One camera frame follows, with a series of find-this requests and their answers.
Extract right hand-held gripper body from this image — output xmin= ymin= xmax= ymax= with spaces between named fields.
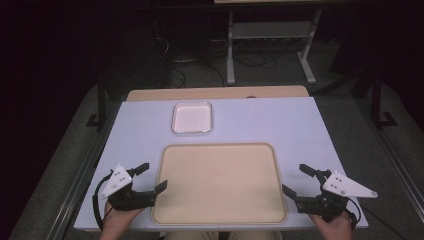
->
xmin=295 ymin=169 xmax=379 ymax=221

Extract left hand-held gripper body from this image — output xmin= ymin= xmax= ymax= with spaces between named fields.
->
xmin=99 ymin=164 xmax=158 ymax=212

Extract person's left hand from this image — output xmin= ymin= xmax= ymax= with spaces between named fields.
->
xmin=102 ymin=201 xmax=145 ymax=232

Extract person's right hand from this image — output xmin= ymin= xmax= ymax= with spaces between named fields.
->
xmin=309 ymin=211 xmax=354 ymax=236

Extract large beige tray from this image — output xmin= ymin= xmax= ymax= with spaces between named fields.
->
xmin=150 ymin=142 xmax=289 ymax=226

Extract small white square tray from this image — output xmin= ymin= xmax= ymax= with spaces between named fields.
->
xmin=171 ymin=101 xmax=214 ymax=135

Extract black metal stand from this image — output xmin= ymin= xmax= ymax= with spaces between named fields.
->
xmin=370 ymin=68 xmax=399 ymax=131
xmin=85 ymin=78 xmax=108 ymax=132

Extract white metal stand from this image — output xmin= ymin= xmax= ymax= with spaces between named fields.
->
xmin=225 ymin=9 xmax=324 ymax=86

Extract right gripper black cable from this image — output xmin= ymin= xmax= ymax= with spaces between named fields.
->
xmin=345 ymin=197 xmax=401 ymax=240

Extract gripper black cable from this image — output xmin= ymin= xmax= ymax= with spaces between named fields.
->
xmin=345 ymin=197 xmax=401 ymax=240
xmin=92 ymin=169 xmax=115 ymax=231

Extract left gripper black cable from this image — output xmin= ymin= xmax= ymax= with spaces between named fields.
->
xmin=92 ymin=169 xmax=115 ymax=231

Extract aluminium rail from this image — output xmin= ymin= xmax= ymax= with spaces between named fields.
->
xmin=353 ymin=95 xmax=424 ymax=214
xmin=45 ymin=99 xmax=122 ymax=240

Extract black floor cables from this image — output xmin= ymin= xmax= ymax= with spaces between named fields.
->
xmin=151 ymin=19 xmax=279 ymax=88

